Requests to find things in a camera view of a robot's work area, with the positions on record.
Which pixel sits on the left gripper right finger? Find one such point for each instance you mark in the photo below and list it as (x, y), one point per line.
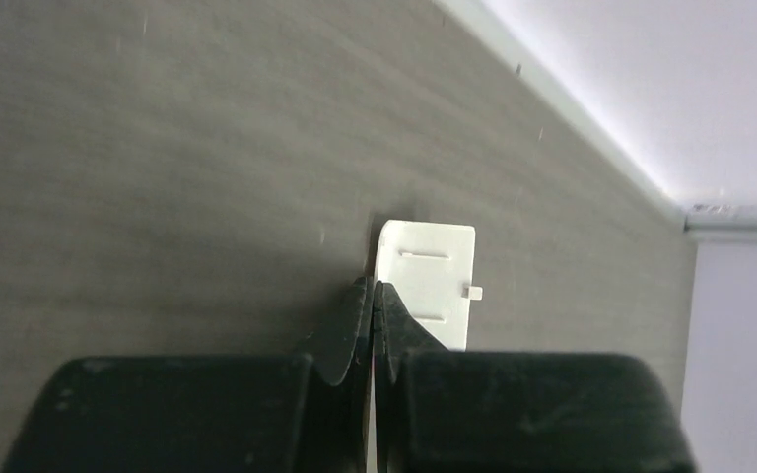
(440, 410)

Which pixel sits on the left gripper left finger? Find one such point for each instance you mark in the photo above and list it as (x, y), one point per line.
(306, 411)

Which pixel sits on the small remote battery cover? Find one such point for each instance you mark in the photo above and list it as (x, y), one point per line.
(430, 265)

